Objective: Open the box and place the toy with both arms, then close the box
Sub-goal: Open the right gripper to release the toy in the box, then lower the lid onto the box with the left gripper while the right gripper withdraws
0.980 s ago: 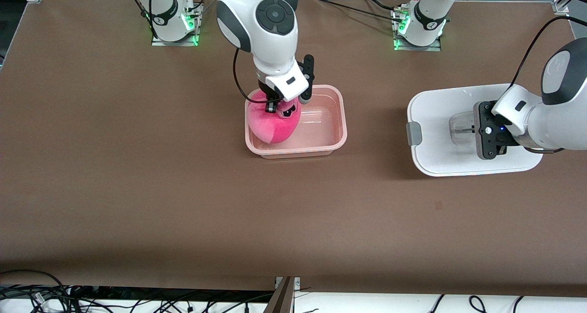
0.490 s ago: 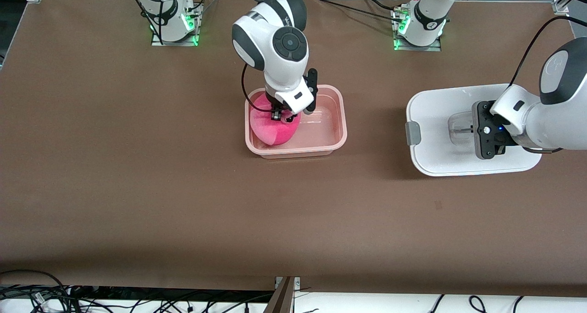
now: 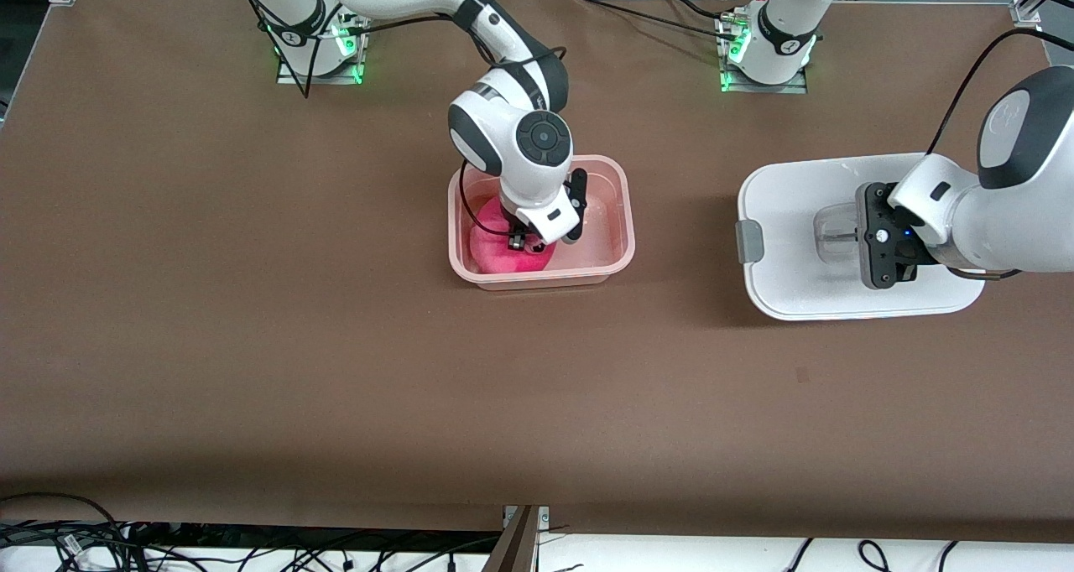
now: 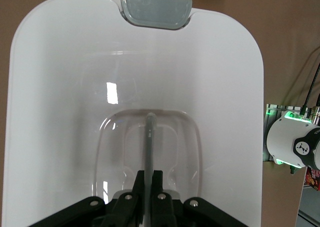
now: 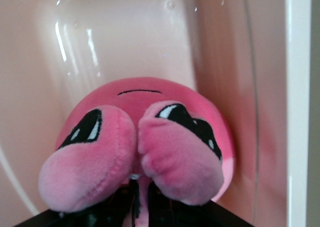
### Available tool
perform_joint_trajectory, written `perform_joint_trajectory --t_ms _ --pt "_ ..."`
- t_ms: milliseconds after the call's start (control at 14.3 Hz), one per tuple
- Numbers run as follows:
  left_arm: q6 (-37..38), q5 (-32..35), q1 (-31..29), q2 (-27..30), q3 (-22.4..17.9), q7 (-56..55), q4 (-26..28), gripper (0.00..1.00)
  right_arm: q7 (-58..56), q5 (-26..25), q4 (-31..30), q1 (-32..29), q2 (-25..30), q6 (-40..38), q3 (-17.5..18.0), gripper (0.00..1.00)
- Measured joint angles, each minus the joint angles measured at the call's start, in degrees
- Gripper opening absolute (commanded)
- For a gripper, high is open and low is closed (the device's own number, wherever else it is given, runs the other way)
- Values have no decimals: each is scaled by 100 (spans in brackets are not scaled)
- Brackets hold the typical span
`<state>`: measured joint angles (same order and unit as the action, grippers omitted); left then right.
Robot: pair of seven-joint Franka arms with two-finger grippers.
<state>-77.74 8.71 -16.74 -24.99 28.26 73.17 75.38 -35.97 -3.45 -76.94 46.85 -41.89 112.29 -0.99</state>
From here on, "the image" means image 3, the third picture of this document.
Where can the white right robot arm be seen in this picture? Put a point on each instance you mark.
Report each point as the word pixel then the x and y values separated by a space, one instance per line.
pixel 503 144

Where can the small metal bracket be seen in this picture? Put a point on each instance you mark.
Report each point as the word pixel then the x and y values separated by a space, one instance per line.
pixel 544 515

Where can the pink translucent plastic box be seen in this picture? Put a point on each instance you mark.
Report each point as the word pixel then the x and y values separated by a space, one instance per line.
pixel 604 245

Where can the white box lid grey clips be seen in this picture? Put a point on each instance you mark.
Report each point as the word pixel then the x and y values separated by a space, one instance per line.
pixel 789 278

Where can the pink plush toy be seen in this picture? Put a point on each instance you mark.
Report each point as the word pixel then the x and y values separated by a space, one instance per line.
pixel 495 253

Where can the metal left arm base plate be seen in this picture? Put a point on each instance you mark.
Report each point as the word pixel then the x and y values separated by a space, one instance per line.
pixel 763 88

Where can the brown paper table cover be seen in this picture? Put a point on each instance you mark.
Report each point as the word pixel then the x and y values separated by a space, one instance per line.
pixel 537 404

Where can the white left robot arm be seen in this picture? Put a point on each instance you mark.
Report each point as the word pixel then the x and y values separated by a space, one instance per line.
pixel 1007 220

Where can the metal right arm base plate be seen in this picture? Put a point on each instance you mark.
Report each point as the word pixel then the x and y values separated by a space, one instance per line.
pixel 319 79

